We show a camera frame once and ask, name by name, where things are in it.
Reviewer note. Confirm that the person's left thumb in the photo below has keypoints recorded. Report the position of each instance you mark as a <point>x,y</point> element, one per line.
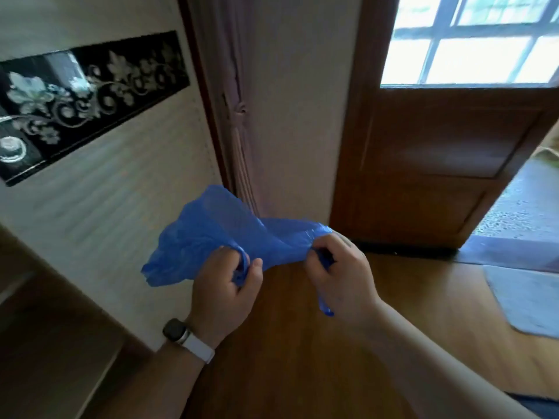
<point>252,277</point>

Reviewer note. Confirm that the wooden shelf unit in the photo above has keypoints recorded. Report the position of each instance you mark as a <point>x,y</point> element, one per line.
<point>48,340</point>

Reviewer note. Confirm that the person's right forearm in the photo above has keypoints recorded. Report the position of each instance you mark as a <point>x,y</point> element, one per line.
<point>436,370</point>

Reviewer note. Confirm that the blue plastic bag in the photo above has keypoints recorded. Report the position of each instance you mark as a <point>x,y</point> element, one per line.
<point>218,235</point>

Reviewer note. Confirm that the dark door threshold strip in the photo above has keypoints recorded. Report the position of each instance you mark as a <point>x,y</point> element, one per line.
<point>502,253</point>

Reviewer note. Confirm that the person's left hand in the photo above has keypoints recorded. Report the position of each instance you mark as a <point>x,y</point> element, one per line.
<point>218,301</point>

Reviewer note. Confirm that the tied pink curtain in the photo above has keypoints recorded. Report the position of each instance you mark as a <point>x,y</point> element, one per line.
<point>238,109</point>

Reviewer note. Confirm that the person's right hand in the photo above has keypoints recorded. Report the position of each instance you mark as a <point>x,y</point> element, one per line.
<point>345,283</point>

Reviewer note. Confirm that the wooden door with window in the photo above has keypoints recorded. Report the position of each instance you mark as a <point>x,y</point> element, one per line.
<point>436,148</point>

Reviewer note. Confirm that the person's left forearm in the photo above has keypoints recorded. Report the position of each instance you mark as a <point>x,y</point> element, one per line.
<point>148,383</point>

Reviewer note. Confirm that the person's right thumb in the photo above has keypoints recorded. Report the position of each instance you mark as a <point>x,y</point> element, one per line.
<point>315,274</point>

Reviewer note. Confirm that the black floral decorative wall panel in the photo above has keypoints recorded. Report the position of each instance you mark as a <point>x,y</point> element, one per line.
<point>78,100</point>

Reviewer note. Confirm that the white band smartwatch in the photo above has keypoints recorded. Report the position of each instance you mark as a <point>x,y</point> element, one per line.
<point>187,338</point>

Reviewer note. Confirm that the grey floor mat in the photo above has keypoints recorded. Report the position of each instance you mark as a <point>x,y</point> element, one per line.
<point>526,301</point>

